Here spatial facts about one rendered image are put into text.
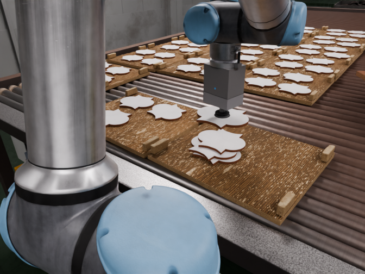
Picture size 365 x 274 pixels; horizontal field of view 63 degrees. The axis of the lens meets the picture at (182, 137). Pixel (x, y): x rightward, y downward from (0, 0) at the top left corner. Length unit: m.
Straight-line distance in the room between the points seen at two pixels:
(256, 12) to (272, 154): 0.48
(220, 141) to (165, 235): 0.61
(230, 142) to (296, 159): 0.19
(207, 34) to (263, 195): 0.38
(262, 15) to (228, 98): 0.28
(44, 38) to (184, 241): 0.23
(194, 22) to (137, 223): 0.41
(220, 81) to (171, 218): 0.49
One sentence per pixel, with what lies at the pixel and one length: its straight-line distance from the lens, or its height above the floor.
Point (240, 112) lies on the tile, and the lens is 0.83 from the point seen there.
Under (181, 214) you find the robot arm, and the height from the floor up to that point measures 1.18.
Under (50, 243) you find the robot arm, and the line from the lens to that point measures 0.36.
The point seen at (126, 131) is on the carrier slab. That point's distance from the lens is 1.01.
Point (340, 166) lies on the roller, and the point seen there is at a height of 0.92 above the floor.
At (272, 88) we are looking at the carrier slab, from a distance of 1.40.
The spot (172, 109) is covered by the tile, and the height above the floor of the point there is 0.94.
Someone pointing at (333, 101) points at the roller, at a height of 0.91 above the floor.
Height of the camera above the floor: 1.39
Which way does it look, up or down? 29 degrees down
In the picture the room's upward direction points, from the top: 1 degrees counter-clockwise
